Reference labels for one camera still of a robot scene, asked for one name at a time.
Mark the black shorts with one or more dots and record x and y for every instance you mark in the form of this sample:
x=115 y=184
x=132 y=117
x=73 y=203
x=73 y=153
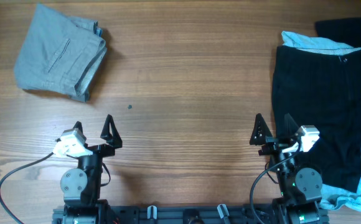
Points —
x=323 y=91

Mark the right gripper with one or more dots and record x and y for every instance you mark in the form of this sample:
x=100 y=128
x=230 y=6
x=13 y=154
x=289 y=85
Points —
x=274 y=144

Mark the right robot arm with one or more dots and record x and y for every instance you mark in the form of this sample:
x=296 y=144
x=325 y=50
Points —
x=300 y=185

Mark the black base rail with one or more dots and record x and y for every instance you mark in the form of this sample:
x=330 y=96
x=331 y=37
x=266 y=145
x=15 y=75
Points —
x=190 y=214

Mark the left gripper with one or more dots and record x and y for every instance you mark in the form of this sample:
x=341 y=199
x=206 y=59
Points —
x=112 y=140

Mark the light blue shirt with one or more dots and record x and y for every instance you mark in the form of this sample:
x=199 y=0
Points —
x=333 y=198

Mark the folded grey shorts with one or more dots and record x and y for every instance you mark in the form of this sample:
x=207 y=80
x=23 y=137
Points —
x=60 y=54

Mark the dark garment at corner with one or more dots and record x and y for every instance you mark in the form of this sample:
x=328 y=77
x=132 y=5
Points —
x=346 y=30

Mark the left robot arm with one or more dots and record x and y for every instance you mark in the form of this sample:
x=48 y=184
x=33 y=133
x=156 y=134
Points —
x=81 y=186

